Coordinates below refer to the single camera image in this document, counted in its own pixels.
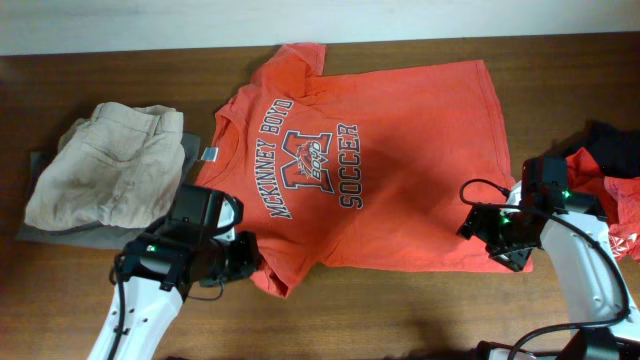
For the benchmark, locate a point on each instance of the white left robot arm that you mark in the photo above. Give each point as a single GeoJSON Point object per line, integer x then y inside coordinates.
{"type": "Point", "coordinates": [195, 243]}

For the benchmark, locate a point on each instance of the beige folded shorts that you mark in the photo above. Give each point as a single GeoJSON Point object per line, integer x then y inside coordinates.
{"type": "Point", "coordinates": [120, 167]}

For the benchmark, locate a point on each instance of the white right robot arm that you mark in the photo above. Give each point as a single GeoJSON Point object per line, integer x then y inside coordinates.
{"type": "Point", "coordinates": [542, 212]}

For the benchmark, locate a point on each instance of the orange soccer t-shirt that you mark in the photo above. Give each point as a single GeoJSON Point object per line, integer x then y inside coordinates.
{"type": "Point", "coordinates": [360, 170]}

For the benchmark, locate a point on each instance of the grey folded garment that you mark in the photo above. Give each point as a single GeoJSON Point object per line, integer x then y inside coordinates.
{"type": "Point", "coordinates": [97, 235]}

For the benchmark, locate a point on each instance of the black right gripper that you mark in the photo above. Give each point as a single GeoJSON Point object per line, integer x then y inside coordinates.
{"type": "Point", "coordinates": [479, 223]}

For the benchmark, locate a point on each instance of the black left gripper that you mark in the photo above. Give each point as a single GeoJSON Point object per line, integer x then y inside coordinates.
{"type": "Point", "coordinates": [246, 241]}

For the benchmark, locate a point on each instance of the red patterned garment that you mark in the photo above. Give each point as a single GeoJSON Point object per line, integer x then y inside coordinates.
{"type": "Point", "coordinates": [619, 198]}

